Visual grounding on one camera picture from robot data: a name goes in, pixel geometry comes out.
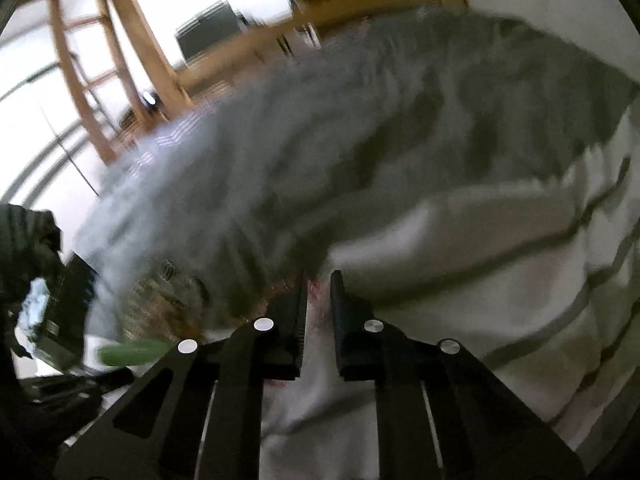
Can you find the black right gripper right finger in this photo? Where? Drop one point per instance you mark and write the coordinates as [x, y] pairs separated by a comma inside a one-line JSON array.
[[440, 413]]

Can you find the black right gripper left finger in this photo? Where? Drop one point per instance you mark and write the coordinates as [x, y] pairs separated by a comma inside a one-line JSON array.
[[197, 414]]

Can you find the black jewelry box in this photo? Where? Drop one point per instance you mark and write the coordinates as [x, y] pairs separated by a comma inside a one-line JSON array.
[[60, 337]]

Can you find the green jade bangle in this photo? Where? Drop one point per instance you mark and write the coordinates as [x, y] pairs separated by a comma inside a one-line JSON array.
[[133, 352]]

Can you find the gold red jewelry pile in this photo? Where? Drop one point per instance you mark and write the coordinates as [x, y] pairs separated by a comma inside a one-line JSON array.
[[166, 304]]

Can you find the grey white striped duvet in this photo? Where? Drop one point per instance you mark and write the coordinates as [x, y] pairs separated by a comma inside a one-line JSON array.
[[473, 177]]

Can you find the black computer monitor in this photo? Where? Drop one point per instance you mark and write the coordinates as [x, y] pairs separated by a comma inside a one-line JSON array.
[[217, 23]]

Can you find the wooden bunk bed frame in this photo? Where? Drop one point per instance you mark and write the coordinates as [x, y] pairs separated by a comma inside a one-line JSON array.
[[125, 71]]

